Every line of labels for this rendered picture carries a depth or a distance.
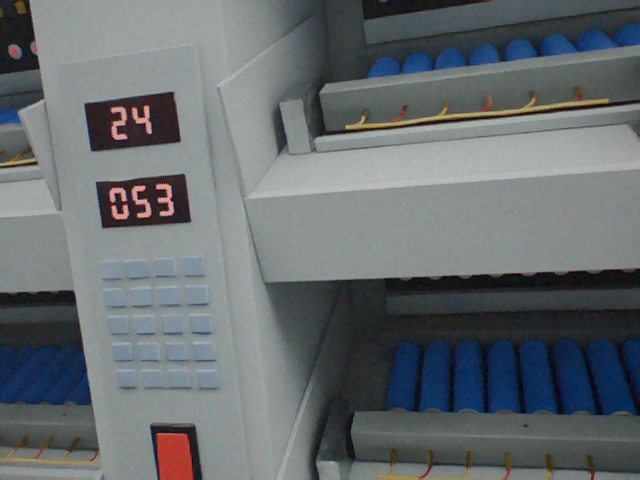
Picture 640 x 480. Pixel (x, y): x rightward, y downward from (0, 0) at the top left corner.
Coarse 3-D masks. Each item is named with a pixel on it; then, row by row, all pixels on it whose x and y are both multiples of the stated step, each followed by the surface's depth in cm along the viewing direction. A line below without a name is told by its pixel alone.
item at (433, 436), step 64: (384, 320) 44; (448, 320) 43; (512, 320) 42; (576, 320) 41; (320, 384) 37; (384, 384) 42; (448, 384) 39; (512, 384) 37; (576, 384) 36; (320, 448) 34; (384, 448) 35; (448, 448) 34; (512, 448) 33; (576, 448) 32
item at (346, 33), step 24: (336, 0) 45; (360, 0) 44; (336, 24) 45; (360, 24) 45; (336, 48) 45; (336, 72) 46; (360, 288) 48; (384, 288) 47; (360, 312) 48; (384, 312) 48; (504, 312) 45; (528, 312) 45; (552, 312) 44; (576, 312) 44; (360, 336) 48
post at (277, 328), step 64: (64, 0) 28; (128, 0) 27; (192, 0) 27; (256, 0) 31; (320, 0) 43; (64, 128) 29; (64, 192) 30; (256, 256) 29; (256, 320) 29; (320, 320) 39; (256, 384) 29; (256, 448) 30
